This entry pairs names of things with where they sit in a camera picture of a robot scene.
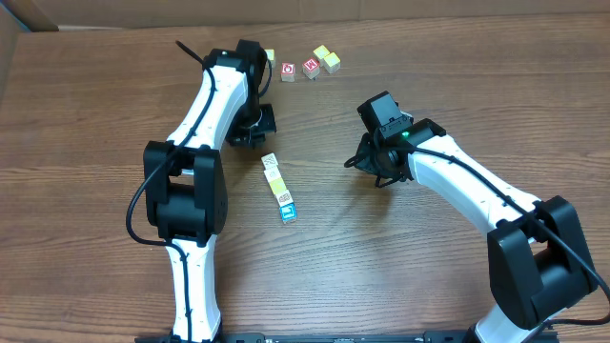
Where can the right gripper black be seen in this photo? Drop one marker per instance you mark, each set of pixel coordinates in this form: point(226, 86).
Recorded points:
point(364, 162)

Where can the red block letter E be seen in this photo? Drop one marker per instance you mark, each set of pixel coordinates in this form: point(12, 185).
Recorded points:
point(311, 68)

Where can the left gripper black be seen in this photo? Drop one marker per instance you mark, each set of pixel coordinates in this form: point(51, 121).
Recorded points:
point(254, 128)

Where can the white block yellow sides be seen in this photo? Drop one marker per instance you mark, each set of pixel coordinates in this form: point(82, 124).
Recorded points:
point(284, 198)

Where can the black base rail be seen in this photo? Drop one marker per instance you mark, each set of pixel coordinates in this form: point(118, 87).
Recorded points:
point(427, 337)

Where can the white block blue letter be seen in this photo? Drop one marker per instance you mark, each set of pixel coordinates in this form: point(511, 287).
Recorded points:
point(288, 213)

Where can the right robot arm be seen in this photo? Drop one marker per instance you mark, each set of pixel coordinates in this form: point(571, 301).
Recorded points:
point(538, 258)

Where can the white picture block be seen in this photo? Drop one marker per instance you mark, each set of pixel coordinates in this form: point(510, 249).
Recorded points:
point(269, 161)

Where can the red block letter O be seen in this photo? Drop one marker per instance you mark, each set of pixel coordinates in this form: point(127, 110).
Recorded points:
point(287, 72)

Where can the cardboard box wall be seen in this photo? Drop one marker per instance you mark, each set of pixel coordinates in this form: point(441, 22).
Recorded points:
point(130, 14)

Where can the yellow block back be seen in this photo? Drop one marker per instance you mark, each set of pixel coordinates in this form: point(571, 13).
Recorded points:
point(320, 53)

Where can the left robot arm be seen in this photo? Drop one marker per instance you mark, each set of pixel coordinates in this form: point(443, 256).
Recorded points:
point(184, 187)

